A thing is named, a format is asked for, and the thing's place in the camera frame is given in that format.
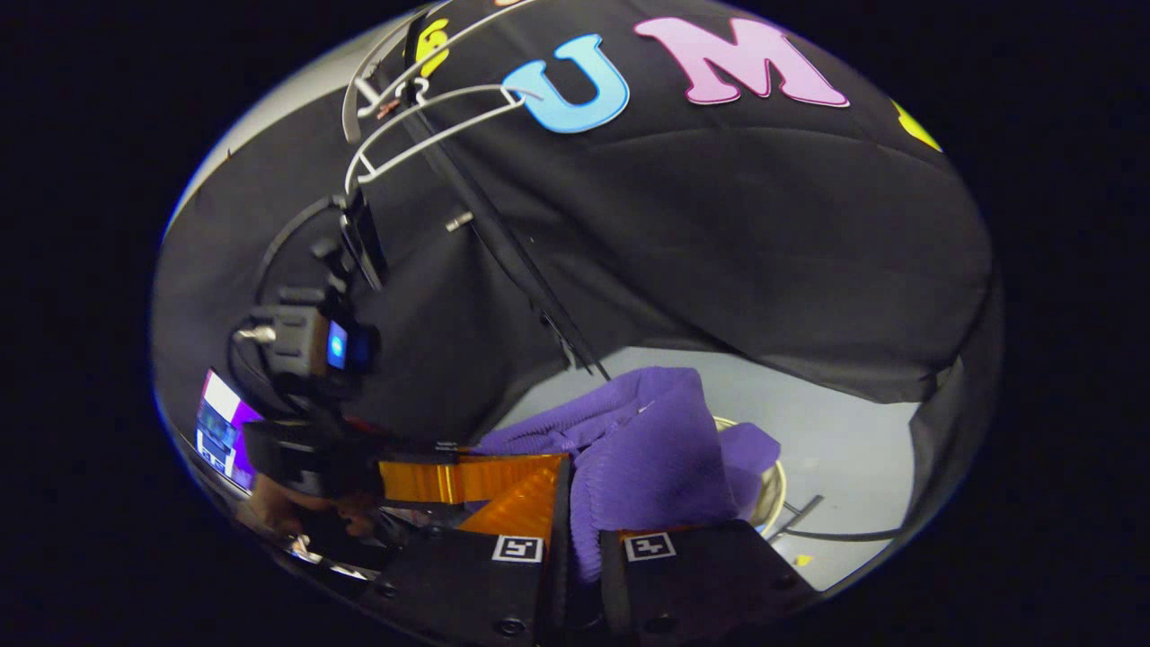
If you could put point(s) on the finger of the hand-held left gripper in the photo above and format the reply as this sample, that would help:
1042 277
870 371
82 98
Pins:
422 481

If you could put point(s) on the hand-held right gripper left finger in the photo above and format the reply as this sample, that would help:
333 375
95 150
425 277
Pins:
559 575

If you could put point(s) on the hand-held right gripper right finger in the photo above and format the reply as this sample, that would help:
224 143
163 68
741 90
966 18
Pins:
611 584

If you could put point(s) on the purple jacket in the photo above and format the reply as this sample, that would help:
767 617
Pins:
647 467

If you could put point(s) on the yellow laundry hamper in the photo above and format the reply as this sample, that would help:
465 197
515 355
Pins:
774 503

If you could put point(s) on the black clothes rack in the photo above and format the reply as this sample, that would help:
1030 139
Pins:
503 234

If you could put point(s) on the white plastic clothes hanger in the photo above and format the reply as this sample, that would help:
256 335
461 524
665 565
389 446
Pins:
449 137
346 112

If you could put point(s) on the lit monitor screen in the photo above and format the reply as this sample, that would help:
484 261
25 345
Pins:
220 422

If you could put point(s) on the black backdrop cloth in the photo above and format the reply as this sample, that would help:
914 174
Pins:
764 225

